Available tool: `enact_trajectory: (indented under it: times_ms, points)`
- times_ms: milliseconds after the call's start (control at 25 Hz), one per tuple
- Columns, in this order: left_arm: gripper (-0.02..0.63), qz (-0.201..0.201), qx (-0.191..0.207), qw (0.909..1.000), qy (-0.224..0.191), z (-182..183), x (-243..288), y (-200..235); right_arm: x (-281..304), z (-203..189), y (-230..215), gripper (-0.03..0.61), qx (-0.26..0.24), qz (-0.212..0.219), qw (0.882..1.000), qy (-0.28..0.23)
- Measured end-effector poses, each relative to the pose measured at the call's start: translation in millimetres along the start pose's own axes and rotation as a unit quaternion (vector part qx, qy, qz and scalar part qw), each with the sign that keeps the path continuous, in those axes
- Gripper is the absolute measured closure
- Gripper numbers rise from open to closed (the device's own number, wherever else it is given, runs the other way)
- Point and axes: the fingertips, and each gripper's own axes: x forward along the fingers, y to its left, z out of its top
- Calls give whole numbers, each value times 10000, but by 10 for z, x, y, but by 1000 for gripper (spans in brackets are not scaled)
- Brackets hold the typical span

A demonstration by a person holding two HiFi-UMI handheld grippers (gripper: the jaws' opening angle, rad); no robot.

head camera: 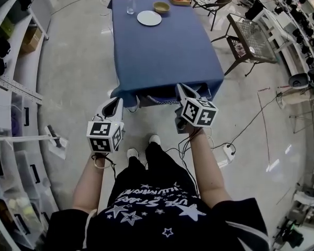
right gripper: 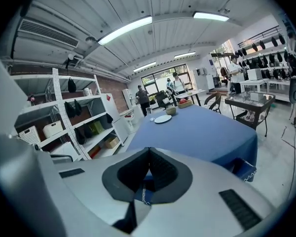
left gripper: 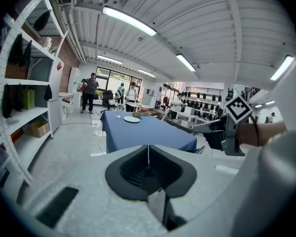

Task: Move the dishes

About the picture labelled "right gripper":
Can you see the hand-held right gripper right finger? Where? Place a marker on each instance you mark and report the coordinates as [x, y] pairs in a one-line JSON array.
[[180, 184]]

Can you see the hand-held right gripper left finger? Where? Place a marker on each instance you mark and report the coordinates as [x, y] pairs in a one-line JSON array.
[[113, 181]]

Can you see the white plate dish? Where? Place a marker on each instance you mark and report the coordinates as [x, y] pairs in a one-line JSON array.
[[163, 119]]

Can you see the beige bowl dish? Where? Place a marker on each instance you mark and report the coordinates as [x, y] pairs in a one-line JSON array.
[[171, 111]]

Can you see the cardboard box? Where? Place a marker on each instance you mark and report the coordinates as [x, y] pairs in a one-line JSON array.
[[111, 142]]

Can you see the table with blue tablecloth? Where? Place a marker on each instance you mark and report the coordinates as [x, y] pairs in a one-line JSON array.
[[195, 132]]

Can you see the black bag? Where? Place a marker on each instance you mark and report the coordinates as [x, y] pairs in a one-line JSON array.
[[78, 107], [109, 118], [71, 85], [69, 109], [80, 136]]

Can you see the green paper bag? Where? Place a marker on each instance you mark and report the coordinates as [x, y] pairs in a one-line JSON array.
[[96, 128]]

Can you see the white refrigerator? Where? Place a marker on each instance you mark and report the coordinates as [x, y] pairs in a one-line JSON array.
[[113, 118]]

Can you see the blue patterned cushion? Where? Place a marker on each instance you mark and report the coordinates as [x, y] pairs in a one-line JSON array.
[[245, 173]]

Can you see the white high chair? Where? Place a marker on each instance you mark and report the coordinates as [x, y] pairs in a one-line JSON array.
[[128, 115]]

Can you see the wicker basket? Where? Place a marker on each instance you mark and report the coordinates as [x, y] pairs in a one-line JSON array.
[[185, 105]]

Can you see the clear drinking glass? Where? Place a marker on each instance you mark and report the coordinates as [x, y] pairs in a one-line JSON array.
[[149, 110]]

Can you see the white metal shelf unit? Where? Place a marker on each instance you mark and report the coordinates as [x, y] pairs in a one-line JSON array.
[[71, 112]]

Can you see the red fruit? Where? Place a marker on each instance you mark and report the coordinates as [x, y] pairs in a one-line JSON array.
[[182, 101]]

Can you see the tall white shelf cabinet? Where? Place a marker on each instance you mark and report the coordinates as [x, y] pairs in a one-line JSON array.
[[128, 97]]

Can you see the black office chair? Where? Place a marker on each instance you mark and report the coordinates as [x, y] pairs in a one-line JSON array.
[[161, 99]]

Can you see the wooden chair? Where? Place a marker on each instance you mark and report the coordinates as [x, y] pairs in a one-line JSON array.
[[215, 103]]

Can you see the white dining table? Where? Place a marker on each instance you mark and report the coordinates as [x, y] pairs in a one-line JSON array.
[[190, 94]]

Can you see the glass-top wicker table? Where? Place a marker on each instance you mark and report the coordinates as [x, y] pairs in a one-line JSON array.
[[251, 106]]

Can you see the black framed window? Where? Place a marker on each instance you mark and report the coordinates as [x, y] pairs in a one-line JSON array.
[[166, 79]]

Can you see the long ceiling light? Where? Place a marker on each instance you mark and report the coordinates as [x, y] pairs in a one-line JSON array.
[[210, 16], [124, 30], [144, 67], [185, 55]]

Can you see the white counter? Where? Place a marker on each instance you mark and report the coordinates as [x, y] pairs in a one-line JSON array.
[[255, 84]]

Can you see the rows of black bags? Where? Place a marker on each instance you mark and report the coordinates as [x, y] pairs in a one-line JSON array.
[[262, 59]]

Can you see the ceiling air conditioner vent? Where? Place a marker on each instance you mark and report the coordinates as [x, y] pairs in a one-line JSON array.
[[48, 33]]

